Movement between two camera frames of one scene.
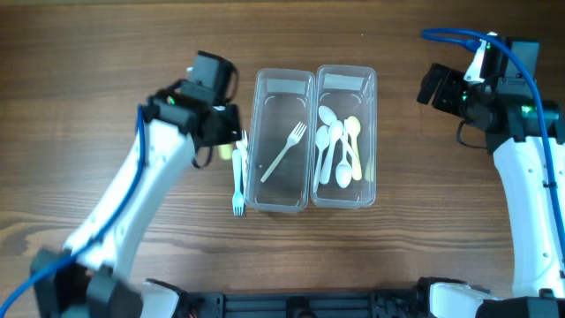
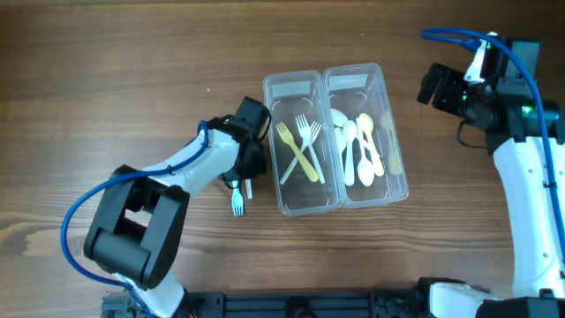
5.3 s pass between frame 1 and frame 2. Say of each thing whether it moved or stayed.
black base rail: stayed
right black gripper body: stayed
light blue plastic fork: stayed
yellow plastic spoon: moved
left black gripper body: moved
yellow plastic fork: moved
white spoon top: moved
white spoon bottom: moved
